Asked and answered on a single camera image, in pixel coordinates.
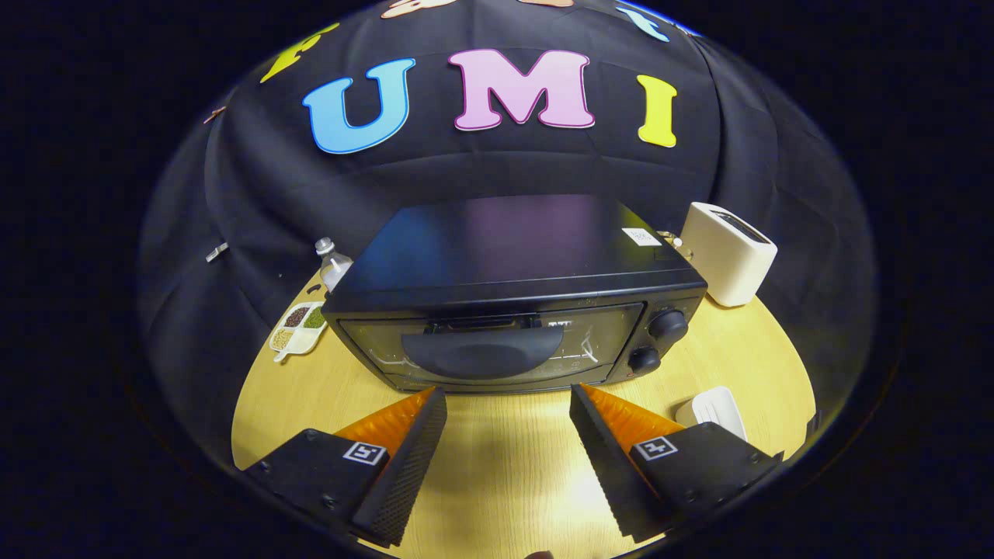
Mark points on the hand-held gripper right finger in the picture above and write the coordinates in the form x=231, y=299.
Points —
x=606, y=466

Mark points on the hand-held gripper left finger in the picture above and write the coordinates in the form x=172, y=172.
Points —
x=411, y=466

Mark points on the black toaster oven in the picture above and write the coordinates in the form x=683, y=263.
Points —
x=505, y=248

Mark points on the white bread toaster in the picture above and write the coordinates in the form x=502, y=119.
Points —
x=726, y=260

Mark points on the white ribbed dish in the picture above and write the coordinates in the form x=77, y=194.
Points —
x=714, y=407

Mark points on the divided tray of grains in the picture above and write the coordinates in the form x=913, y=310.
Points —
x=299, y=330

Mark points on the clear plastic bottle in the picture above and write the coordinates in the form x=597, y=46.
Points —
x=334, y=268

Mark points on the silver metal clip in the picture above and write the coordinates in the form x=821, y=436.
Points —
x=217, y=251

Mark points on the black backdrop cloth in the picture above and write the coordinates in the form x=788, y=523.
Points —
x=248, y=194

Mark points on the red cloth clip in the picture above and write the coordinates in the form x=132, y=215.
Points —
x=213, y=114

